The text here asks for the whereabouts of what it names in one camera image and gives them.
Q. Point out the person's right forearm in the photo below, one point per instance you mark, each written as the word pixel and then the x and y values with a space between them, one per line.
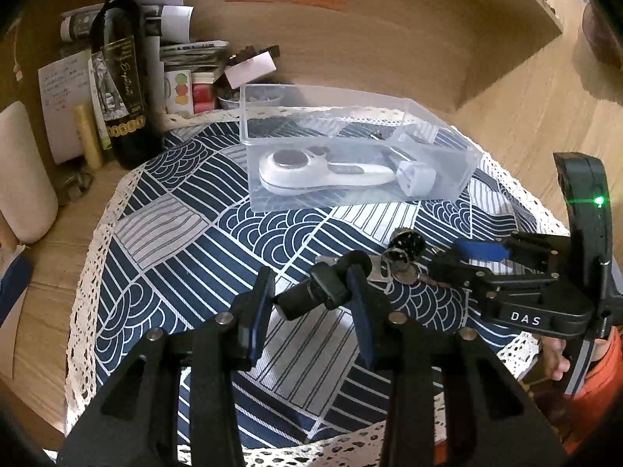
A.
pixel 603 389

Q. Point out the clear plastic box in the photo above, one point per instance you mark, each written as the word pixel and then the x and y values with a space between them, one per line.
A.
pixel 340 155

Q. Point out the pink small box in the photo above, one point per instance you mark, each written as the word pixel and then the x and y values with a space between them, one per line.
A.
pixel 249 70

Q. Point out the person's right hand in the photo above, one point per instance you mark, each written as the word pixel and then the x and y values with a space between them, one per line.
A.
pixel 554 357

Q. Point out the stack of papers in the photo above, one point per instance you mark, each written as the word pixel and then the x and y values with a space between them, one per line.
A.
pixel 168 22

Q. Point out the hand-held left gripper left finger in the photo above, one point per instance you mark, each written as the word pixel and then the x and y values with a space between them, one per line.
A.
pixel 258 312

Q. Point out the blue flat object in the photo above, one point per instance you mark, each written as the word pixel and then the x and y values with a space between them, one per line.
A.
pixel 12 292

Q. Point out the white note paper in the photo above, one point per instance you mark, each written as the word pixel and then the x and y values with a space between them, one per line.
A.
pixel 61 102

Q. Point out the blue white patterned tablecloth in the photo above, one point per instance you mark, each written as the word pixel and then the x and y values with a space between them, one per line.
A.
pixel 194 233

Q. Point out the black cylinder lock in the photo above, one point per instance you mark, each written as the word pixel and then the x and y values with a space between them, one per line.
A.
pixel 316 287

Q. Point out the wooden shelf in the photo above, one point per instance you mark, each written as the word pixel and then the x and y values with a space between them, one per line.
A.
pixel 486 19

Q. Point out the card with coloured circles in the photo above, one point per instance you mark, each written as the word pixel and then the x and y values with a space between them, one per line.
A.
pixel 177 92

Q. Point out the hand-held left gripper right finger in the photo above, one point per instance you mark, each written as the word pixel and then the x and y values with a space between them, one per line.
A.
pixel 361 322

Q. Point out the white cylinder appliance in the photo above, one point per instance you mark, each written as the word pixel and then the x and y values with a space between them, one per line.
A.
pixel 24 175

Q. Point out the white plug adapter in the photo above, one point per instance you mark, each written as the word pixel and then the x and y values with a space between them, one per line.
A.
pixel 414 179

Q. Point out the round black lock with keys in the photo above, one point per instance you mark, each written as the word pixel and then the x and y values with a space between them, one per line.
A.
pixel 405 248

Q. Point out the yellow tube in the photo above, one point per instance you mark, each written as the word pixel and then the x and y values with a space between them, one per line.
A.
pixel 88 136

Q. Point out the brown round object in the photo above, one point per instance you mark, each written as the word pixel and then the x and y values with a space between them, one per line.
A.
pixel 603 34

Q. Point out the red small container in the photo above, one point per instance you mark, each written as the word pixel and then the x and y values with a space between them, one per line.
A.
pixel 203 97

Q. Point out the dark wine bottle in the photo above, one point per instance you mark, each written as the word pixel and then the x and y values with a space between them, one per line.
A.
pixel 121 82

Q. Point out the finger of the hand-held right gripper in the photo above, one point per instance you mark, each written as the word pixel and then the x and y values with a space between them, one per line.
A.
pixel 482 249
pixel 455 270

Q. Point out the white handheld device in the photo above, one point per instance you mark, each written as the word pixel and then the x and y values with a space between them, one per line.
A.
pixel 316 170

